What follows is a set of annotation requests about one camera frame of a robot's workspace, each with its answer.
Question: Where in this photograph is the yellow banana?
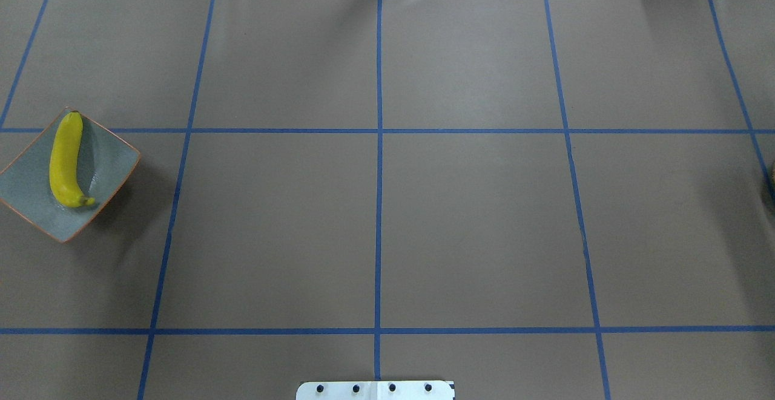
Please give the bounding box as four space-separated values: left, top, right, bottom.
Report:
48 111 95 209

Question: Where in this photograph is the grey square plate orange rim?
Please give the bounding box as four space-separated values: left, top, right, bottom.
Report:
1 108 141 242

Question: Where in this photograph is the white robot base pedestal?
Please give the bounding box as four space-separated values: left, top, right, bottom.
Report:
295 380 456 399

